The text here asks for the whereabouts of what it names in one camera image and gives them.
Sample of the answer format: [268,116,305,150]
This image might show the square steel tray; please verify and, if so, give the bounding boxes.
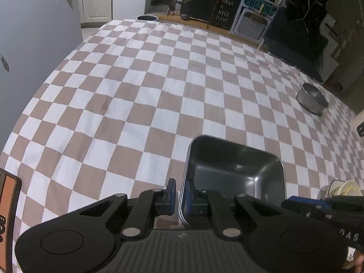
[179,135,286,228]

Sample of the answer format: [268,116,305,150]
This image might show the light blue windowed box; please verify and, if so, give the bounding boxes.
[230,0,278,42]

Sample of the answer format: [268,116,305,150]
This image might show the black lettered board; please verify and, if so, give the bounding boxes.
[181,0,243,31]

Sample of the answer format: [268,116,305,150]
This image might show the white staircase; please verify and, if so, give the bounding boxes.
[318,14,342,61]

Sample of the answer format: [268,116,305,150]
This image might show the cream electric kettle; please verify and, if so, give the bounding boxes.
[350,113,364,137]

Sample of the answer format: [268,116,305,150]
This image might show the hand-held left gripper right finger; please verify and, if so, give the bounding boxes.
[183,179,285,238]

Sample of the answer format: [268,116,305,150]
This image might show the large cream bowl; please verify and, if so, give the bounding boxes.
[339,181,364,197]

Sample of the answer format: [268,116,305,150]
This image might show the person's right hand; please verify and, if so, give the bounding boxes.
[353,248,364,273]

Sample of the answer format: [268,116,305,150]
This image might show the white kitchen base cabinet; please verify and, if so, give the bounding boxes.
[77,0,115,25]

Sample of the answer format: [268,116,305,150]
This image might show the round steel bowl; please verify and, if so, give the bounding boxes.
[296,82,329,117]

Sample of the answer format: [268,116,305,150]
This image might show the brown white checkered tablecloth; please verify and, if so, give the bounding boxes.
[0,19,364,273]

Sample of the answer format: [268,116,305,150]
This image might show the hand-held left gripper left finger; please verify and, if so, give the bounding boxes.
[76,179,177,238]

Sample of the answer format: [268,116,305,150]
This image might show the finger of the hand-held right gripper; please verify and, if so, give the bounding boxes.
[281,196,335,220]

